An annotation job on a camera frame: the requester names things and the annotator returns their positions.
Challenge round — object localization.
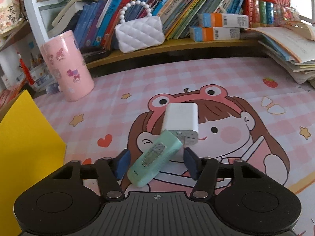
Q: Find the yellow cardboard box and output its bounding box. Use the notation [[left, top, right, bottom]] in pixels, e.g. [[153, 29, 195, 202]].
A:
[[0, 90, 66, 235]]

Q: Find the upper orange blue box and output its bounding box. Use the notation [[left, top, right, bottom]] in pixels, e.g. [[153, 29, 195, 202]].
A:
[[197, 13, 249, 28]]

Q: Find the white quilted pearl handbag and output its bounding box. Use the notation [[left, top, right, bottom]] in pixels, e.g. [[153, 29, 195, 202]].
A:
[[115, 0, 165, 53]]

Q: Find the pink cartoon table mat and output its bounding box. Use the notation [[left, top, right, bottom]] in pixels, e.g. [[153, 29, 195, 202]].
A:
[[35, 58, 314, 235]]

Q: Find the mint green small device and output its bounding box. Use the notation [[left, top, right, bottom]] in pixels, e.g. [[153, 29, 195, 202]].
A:
[[127, 131, 183, 188]]

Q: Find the red hanging tassel ornament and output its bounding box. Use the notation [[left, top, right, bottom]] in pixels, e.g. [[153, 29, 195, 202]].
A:
[[17, 52, 35, 86]]

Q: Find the stack of open books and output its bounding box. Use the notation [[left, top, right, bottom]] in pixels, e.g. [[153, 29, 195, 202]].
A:
[[247, 21, 314, 86]]

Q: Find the lower orange blue box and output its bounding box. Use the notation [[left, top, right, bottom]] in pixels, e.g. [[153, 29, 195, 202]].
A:
[[190, 26, 240, 42]]

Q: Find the white power adapter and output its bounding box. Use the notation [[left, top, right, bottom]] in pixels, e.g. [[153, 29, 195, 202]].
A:
[[161, 102, 199, 146]]

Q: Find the pink cartoon cylinder canister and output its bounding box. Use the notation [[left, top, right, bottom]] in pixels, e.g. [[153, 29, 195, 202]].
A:
[[40, 30, 95, 102]]

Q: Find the orange blue box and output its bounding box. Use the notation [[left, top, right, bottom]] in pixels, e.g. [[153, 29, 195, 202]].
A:
[[190, 26, 240, 42], [197, 13, 249, 28]]

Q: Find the small spray bottle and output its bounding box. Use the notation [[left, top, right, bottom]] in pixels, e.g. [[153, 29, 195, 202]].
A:
[[45, 82, 60, 94]]

